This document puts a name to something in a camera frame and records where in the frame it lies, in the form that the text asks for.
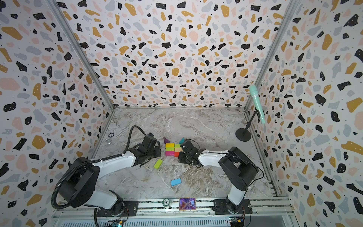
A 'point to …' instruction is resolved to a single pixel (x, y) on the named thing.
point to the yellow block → (170, 144)
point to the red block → (177, 154)
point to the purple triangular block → (166, 141)
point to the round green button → (166, 202)
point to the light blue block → (176, 181)
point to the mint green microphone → (254, 90)
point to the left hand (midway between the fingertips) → (164, 149)
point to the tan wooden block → (178, 150)
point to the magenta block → (168, 153)
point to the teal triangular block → (182, 141)
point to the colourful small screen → (186, 204)
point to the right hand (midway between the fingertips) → (181, 158)
